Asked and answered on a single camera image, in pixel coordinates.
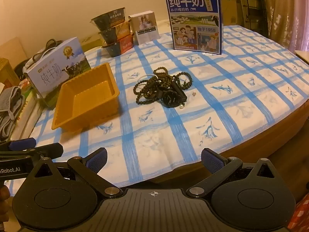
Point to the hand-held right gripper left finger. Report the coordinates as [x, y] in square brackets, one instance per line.
[96, 160]

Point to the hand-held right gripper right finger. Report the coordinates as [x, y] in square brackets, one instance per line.
[212, 160]

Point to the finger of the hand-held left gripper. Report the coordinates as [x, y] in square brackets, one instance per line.
[21, 143]
[48, 149]

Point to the yellow plastic tray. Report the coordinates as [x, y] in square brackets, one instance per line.
[84, 101]

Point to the black wristwatch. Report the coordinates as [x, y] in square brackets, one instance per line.
[170, 98]

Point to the person's left hand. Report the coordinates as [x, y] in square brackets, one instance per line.
[3, 203]

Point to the grey cloth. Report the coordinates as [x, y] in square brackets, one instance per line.
[9, 111]

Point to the pearl earring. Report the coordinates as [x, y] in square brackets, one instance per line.
[180, 105]

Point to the cardboard box with red label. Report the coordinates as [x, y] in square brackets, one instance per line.
[7, 71]

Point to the light blue milk carton box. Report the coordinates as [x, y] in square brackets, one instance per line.
[53, 75]

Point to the flat cardboard sheet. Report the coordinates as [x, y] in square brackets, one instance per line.
[12, 49]

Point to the red patterned cloth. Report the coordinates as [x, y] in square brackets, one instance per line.
[303, 215]

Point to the black bowl with red label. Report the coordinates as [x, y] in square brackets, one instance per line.
[118, 47]

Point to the low cardboard box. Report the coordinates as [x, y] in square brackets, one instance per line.
[91, 41]

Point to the black bowl with orange label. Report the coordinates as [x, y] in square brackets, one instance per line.
[115, 32]

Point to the black bowl with grey label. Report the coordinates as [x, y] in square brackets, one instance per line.
[108, 19]

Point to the small white product box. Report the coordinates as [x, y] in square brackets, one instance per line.
[144, 26]

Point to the dark blue milk carton box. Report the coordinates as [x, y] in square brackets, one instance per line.
[193, 12]

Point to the beige curtain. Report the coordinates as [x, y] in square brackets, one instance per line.
[287, 12]

